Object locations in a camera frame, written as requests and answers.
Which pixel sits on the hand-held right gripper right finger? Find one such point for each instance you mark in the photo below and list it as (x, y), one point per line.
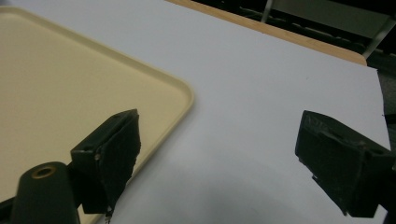
(339, 161)

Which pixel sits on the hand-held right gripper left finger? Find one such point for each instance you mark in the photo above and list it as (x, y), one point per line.
(109, 161)

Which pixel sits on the beige plastic tray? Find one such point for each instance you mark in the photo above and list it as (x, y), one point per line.
(71, 99)

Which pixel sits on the metal stand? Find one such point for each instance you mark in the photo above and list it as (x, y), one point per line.
(378, 34)

